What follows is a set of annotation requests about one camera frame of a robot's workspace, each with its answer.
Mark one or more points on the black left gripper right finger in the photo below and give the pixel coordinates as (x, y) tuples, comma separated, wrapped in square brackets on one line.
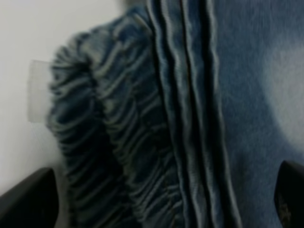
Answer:
[(289, 195)]

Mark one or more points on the clear tape piece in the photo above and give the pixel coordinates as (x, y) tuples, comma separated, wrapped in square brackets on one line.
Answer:
[(39, 100)]

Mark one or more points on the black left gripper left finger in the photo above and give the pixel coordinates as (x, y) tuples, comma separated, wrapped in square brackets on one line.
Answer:
[(33, 203)]

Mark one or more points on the children's blue denim shorts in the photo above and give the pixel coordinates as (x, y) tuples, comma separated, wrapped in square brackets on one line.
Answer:
[(180, 113)]

